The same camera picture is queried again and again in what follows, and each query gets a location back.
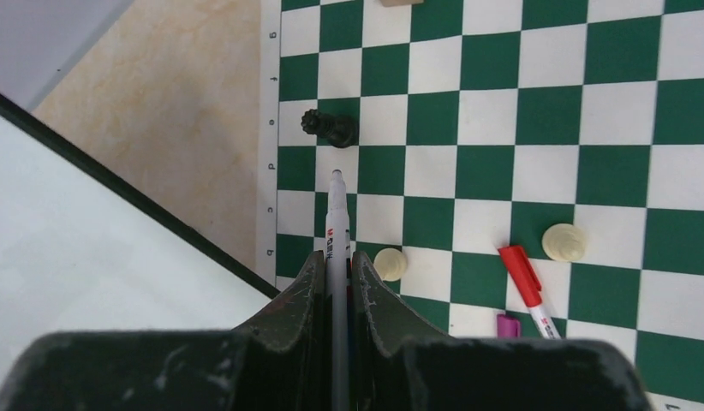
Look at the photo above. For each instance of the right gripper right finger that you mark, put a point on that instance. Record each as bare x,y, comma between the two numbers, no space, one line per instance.
407,363

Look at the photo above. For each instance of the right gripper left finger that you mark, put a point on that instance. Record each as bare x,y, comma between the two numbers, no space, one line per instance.
273,361

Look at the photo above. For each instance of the black cap white marker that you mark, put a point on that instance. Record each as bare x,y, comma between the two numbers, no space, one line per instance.
336,268

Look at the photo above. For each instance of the white chess pawn left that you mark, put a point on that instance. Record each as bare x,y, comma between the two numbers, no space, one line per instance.
390,263

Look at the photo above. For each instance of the white chess pawn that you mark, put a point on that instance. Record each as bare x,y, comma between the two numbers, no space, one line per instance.
390,263
564,242

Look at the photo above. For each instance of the red cap marker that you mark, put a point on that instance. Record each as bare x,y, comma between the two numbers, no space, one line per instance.
528,285

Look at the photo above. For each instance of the white chess pawn right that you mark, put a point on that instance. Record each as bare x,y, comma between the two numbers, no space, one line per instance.
564,242

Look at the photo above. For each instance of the black chess piece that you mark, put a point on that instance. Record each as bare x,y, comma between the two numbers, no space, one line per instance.
340,131

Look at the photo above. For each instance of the green white chess mat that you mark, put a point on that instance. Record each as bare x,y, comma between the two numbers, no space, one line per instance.
481,125

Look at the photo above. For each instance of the white whiteboard black frame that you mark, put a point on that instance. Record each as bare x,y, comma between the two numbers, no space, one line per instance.
81,249

